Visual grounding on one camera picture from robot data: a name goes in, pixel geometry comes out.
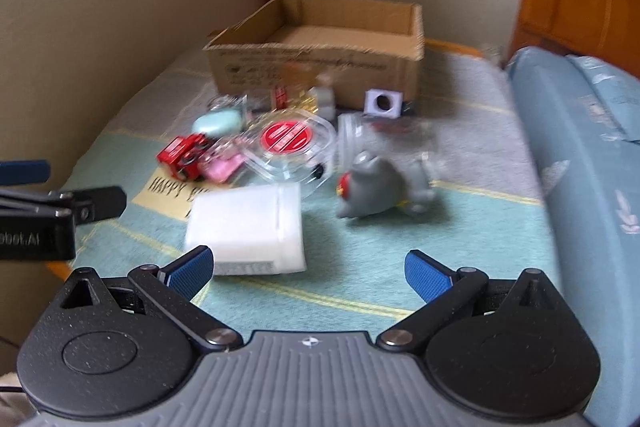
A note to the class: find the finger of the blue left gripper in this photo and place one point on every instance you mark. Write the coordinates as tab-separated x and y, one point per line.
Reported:
21	172

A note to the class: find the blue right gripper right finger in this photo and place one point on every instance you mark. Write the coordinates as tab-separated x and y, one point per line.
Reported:
449	296

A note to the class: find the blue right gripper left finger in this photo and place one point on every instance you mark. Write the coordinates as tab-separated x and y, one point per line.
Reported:
170	290

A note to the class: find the grey cat figurine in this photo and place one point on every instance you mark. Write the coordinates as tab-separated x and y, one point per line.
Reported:
374	184

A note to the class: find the red toy train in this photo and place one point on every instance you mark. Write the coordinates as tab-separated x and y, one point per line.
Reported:
180	157

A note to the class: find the mint green oval case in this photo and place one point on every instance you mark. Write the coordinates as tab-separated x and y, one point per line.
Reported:
219	123

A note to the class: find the clear case red label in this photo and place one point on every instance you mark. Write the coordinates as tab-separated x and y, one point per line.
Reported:
290	146

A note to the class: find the black robot cube toy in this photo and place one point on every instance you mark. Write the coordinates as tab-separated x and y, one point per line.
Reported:
386	104

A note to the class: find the bottle of golden capsules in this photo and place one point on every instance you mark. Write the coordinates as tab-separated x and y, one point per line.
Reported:
315	100

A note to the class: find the grey green checked blanket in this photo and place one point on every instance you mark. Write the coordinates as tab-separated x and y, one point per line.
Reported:
488	212

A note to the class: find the blue floral bedding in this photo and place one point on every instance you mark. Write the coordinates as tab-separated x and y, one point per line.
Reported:
581	118

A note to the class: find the brown cardboard box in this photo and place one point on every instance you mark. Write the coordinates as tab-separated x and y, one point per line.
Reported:
351	46

